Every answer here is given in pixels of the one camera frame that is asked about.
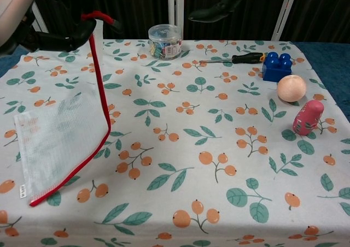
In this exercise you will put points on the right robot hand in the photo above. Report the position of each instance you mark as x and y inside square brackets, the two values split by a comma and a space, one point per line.
[213, 12]

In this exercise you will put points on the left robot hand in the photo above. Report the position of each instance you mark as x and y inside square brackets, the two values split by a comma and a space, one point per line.
[54, 42]

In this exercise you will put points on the clear mesh bag red zipper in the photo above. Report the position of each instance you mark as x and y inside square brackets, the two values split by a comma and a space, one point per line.
[60, 137]

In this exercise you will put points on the clear jar of binder clips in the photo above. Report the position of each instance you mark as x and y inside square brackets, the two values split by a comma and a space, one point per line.
[164, 44]

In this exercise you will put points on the black pleated curtain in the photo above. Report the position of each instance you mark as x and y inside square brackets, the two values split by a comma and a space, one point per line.
[136, 3]

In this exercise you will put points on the blue toy building block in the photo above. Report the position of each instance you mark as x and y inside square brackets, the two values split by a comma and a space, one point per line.
[276, 69]

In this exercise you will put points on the peach coloured ball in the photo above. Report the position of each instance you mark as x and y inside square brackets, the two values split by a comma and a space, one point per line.
[291, 88]

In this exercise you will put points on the floral print tablecloth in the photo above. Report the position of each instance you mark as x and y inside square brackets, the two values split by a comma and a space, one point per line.
[191, 148]

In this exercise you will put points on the pink toy doll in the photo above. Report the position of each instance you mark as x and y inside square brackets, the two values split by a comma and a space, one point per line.
[307, 118]

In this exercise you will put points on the white frame post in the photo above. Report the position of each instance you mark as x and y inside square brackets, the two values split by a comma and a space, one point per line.
[285, 12]
[39, 17]
[175, 9]

